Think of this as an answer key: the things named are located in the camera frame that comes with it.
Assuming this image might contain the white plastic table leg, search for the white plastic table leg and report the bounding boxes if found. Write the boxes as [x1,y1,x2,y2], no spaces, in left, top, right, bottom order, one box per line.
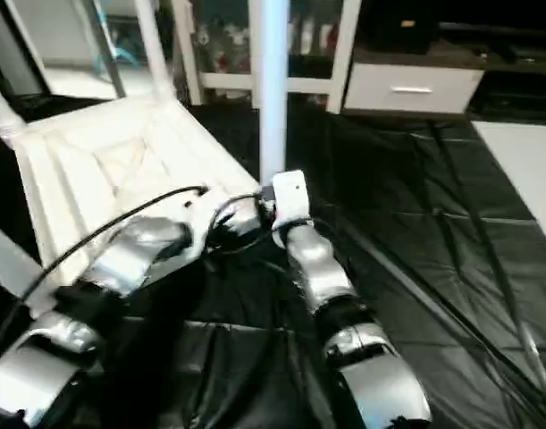
[0,219,57,309]
[257,0,291,184]
[0,76,28,139]
[134,0,180,101]

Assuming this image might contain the white plastic table top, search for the white plastic table top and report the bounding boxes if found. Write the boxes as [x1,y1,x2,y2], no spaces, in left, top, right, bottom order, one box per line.
[3,92,278,314]

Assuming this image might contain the white glass door cabinet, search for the white glass door cabinet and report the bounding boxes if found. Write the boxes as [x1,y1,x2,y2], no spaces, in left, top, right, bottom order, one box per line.
[170,0,363,113]

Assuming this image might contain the black table mat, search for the black table mat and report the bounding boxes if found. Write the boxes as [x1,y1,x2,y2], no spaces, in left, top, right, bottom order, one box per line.
[0,94,546,429]

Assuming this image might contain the white drawer unit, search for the white drawer unit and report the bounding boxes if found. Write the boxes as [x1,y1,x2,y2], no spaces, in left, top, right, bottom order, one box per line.
[344,63,486,115]

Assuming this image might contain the blue plastic stool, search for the blue plastic stool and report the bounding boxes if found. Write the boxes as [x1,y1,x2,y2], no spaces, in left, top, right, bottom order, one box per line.
[94,40,139,77]

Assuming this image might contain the black speaker box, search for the black speaker box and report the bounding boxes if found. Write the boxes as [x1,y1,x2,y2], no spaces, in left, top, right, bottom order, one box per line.
[362,0,439,53]

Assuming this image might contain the white flat board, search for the white flat board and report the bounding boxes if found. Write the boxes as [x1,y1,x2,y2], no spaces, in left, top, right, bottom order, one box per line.
[469,121,546,256]

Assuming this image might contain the dark TV stand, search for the dark TV stand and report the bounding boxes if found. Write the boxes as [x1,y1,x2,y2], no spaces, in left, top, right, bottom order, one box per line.
[469,36,546,122]

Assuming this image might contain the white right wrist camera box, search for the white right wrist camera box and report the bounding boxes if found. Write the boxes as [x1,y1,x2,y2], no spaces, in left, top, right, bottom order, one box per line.
[271,170,311,224]

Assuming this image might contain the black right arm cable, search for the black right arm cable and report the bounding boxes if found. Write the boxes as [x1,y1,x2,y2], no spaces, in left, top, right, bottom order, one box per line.
[206,192,282,256]

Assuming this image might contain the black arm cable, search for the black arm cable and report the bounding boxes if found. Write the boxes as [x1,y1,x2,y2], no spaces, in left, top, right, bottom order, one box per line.
[0,185,211,349]
[206,192,282,256]

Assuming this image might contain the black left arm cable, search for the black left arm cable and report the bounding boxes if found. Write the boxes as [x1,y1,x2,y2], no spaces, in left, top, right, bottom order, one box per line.
[0,185,211,349]

